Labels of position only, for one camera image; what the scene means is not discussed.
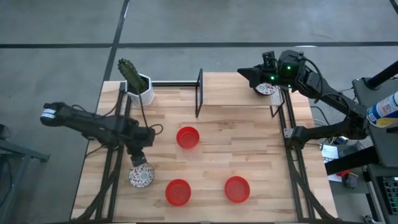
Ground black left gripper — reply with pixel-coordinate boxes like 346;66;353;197
126;139;148;167

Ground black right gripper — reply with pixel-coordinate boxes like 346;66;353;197
236;63;282;90

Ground floral patterned black bowl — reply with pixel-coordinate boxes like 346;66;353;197
254;82;279;97
128;162;155;189

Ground red plastic bowl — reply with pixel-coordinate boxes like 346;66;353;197
175;126;201;150
164;178;192;207
224;175;251;204

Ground wooden shelf board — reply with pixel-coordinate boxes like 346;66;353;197
201;72;284;107

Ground white plant pot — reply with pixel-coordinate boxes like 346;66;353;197
124;73;155;106

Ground green cactus plant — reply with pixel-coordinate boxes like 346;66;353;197
117;57;150;95

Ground white paper sheet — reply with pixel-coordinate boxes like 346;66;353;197
320;143;341;165

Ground grey metal stand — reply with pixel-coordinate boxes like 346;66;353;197
0;123;51;224

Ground black beam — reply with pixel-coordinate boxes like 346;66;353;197
323;145;381;176

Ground black pole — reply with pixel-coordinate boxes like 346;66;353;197
366;60;398;90

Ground spray can with printed label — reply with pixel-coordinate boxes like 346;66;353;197
366;90;398;129

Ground grey equipment cart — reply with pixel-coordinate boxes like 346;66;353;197
351;77;398;224

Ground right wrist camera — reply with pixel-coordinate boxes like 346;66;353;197
262;50;278;68

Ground black cable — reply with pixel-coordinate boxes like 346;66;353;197
138;93;165;136

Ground black metal shelf frame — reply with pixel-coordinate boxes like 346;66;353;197
151;68;285;119

